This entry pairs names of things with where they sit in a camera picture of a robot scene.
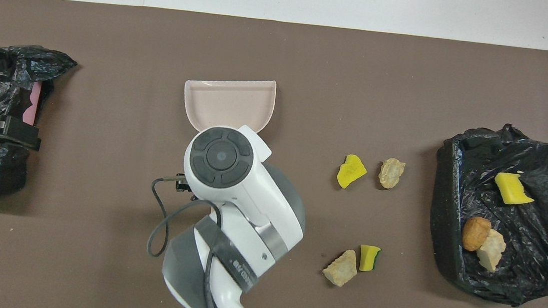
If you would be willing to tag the yellow sponge with green side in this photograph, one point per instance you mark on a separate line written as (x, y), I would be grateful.
(367, 258)

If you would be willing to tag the brown cork-shaped bread roll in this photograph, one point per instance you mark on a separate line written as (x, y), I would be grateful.
(475, 234)

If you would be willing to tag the notched yellow sponge piece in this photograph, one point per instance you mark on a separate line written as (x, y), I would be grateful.
(512, 189)

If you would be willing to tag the striped croissant piece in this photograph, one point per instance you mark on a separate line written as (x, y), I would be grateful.
(491, 253)

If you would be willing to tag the angular beige bread chunk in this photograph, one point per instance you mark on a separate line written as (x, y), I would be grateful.
(340, 270)

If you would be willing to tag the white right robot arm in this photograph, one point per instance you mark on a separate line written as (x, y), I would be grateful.
(221, 156)

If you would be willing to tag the bin lined with black bag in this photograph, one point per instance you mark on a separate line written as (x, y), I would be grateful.
(536, 249)

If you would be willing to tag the rounded beige bread chunk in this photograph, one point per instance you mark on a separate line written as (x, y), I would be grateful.
(391, 173)

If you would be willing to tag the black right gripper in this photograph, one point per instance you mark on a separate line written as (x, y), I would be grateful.
(186, 186)

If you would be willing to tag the brown table mat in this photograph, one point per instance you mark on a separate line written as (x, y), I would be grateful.
(283, 54)

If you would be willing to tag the beige plastic dustpan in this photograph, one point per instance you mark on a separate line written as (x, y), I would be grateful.
(228, 104)

